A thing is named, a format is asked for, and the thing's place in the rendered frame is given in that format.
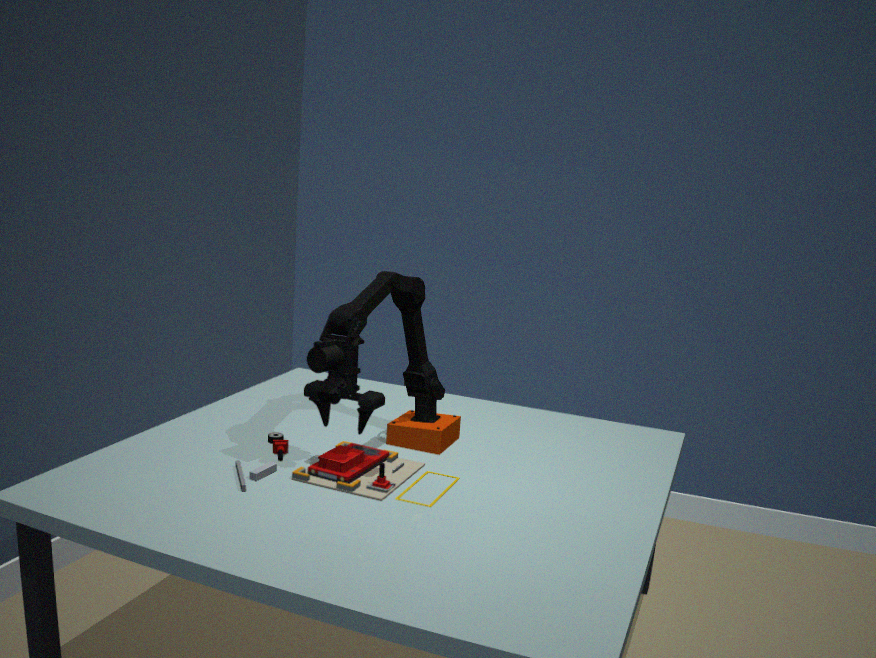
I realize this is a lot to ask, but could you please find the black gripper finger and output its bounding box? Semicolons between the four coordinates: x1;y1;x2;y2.
309;398;331;426
356;408;374;434

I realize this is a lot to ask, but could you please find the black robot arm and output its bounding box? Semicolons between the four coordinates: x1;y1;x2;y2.
307;271;445;423

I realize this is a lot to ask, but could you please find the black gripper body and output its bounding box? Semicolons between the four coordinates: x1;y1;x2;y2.
304;366;385;410

